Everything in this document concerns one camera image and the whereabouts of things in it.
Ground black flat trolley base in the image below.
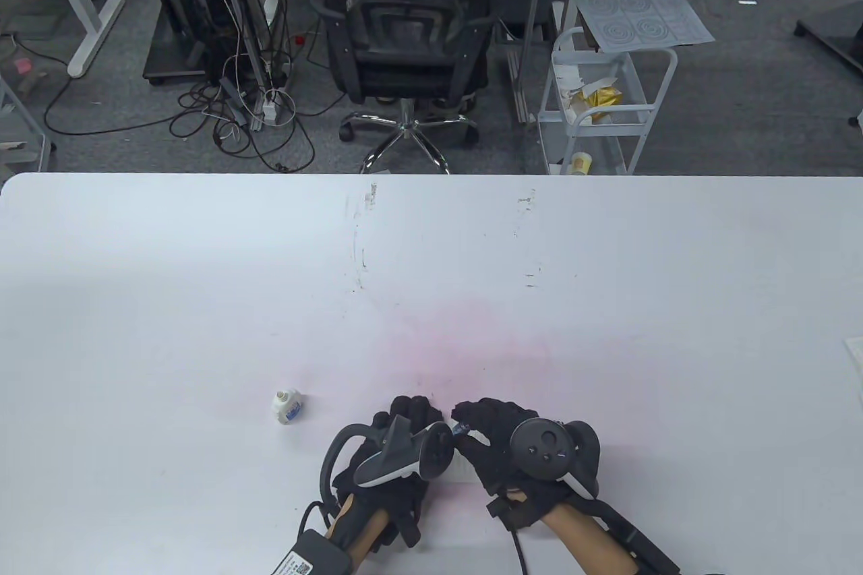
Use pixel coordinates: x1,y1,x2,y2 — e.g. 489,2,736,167
142,16,206,87

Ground black wrist camera with strap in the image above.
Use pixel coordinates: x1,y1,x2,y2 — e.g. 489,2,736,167
587,501,682,575

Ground person's left forearm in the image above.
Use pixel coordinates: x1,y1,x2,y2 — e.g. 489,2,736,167
324,494,392,575

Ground aluminium pole stand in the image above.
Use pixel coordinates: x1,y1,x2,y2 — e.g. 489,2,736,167
509,0,550,125

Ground black glove cable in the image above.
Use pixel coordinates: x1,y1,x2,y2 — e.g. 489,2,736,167
297,500,338,542
509,526,530,575

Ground black wrist camera white label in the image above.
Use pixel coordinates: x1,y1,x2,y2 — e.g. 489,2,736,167
270,530,355,575

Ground white paper scraps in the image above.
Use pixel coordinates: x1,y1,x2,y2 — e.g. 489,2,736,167
556,63,594,124

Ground aluminium frame rails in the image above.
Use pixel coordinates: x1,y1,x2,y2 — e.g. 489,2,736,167
209,0,270,131

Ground person's right hand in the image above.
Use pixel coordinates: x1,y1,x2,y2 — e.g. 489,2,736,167
450,398,602,528

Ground tangle of black cables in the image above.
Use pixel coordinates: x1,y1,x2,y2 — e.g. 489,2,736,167
44,36,345,173

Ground lined paper with black text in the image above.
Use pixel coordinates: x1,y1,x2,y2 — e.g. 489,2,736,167
431,447,483,485

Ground white correction fluid bottle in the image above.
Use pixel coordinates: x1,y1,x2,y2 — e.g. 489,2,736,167
272,388,302,426

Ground black floor box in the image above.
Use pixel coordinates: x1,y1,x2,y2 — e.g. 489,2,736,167
498,0,570,43

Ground grey tracking controller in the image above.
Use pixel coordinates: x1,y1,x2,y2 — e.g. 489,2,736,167
509,419,602,502
319,415,454,515

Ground black office chair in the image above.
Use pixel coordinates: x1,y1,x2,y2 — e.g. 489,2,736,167
309,0,503,175

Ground white rolling cart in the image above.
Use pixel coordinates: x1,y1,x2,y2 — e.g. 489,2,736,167
536,28,678,176

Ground grey metal rack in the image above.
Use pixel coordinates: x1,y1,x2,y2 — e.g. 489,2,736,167
0,73,55,173

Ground yellow snack packet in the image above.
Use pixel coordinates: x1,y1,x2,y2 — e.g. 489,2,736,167
585,84,624,111

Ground black desk with white leg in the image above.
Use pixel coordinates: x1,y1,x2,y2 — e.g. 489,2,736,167
35,0,152,78

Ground person's left hand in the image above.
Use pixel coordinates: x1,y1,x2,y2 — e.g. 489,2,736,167
332,395,449,549

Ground sheet printed with circles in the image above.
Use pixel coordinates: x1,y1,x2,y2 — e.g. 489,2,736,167
560,0,715,53

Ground black stand base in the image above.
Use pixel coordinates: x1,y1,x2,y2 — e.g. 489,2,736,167
794,0,863,73

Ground person's right forearm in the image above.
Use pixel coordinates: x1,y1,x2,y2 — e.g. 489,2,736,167
539,504,638,575

